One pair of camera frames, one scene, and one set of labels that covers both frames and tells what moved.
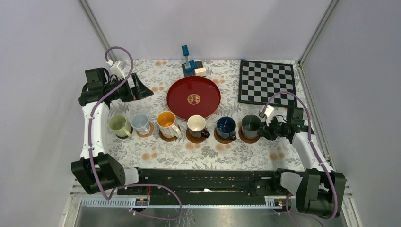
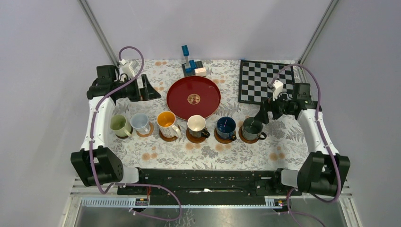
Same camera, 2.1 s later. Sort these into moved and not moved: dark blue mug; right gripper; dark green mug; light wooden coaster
Moved: right gripper
Not moved: light wooden coaster; dark green mug; dark blue mug
